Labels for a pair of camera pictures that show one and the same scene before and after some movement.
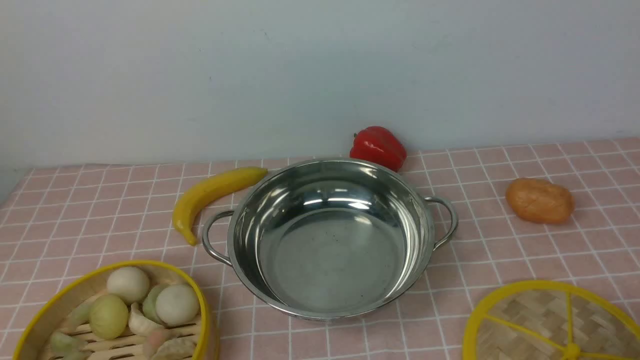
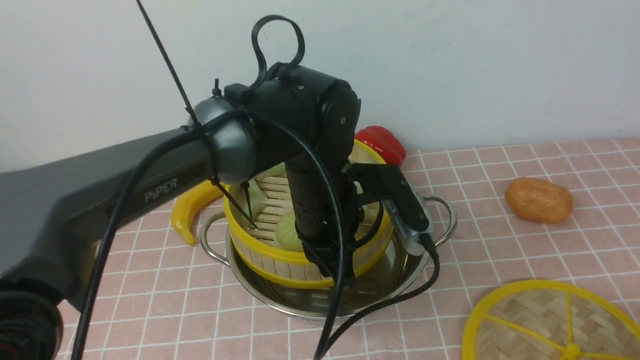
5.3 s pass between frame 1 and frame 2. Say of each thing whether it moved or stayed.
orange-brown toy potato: stayed
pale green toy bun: moved
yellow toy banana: stayed
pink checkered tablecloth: stayed
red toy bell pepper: stayed
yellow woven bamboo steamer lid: stayed
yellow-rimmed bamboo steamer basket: moved
